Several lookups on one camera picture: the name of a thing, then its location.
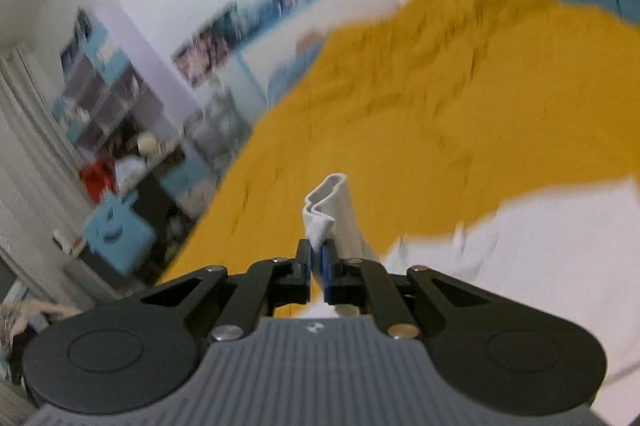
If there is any blue pillow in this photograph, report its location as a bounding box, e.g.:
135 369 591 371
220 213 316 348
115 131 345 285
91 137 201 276
267 34 327 109

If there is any white bag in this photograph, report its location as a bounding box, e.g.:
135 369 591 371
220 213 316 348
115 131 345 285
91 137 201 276
115 155 147 188

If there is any black desk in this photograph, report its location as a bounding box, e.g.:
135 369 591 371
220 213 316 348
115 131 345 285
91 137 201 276
80 140 222 288

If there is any white printed t-shirt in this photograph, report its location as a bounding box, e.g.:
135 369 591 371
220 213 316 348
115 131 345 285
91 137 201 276
302 173 640 426

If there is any blue smiley-face box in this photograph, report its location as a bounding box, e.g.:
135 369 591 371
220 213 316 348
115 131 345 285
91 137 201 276
82 191 156 277

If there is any red bag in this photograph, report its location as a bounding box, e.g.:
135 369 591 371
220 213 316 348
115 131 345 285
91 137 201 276
79 159 121 205

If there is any patterned cloth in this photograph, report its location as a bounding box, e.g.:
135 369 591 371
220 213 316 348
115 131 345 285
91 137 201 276
0 297 82 387

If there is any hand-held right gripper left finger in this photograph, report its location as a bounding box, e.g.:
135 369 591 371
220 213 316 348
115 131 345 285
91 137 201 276
140 239 313 342

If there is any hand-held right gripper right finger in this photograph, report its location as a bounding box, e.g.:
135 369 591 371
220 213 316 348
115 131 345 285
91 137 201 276
320 240 494 340

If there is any yellow blanket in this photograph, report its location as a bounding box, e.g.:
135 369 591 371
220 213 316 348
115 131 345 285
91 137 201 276
155 0 640 322

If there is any grey metal rack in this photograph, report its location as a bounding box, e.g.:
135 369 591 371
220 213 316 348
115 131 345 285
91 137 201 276
184 85 252 178

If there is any white curtain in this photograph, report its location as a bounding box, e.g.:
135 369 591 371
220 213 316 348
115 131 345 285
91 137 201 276
0 45 103 307

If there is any cream round ball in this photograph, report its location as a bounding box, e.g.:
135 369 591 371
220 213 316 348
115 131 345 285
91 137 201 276
137 132 161 156

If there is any cubby shelf unit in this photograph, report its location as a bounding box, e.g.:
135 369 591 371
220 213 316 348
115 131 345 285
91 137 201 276
51 5 202 158

